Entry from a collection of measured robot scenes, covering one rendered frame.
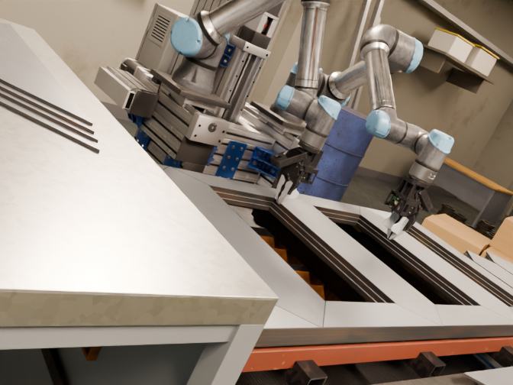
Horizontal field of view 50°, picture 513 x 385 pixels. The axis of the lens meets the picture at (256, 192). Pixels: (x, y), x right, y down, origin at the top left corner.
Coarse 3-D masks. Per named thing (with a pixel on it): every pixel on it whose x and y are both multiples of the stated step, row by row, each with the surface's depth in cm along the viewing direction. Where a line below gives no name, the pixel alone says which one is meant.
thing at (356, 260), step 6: (342, 252) 156; (348, 258) 154; (354, 258) 156; (360, 258) 158; (366, 258) 161; (372, 258) 163; (354, 264) 151; (360, 264) 154; (366, 264) 156; (372, 264) 158; (378, 264) 160; (384, 264) 163; (390, 270) 160
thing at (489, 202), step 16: (448, 160) 808; (448, 176) 791; (464, 176) 773; (480, 176) 790; (464, 192) 771; (480, 192) 754; (496, 192) 742; (512, 192) 772; (480, 208) 752; (496, 208) 766
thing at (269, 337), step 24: (216, 192) 163; (240, 192) 169; (288, 216) 171; (336, 216) 198; (360, 216) 206; (312, 240) 161; (384, 240) 196; (432, 240) 220; (336, 264) 153; (408, 264) 186; (456, 264) 210; (360, 288) 145; (456, 288) 173; (264, 336) 100; (288, 336) 104; (312, 336) 108; (336, 336) 113; (360, 336) 118; (384, 336) 124; (408, 336) 130; (432, 336) 137; (456, 336) 145; (480, 336) 154
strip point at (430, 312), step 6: (402, 306) 138; (408, 306) 139; (414, 306) 141; (420, 306) 143; (426, 306) 145; (432, 306) 147; (420, 312) 139; (426, 312) 141; (432, 312) 143; (426, 318) 137; (432, 318) 139; (438, 318) 141; (438, 324) 137
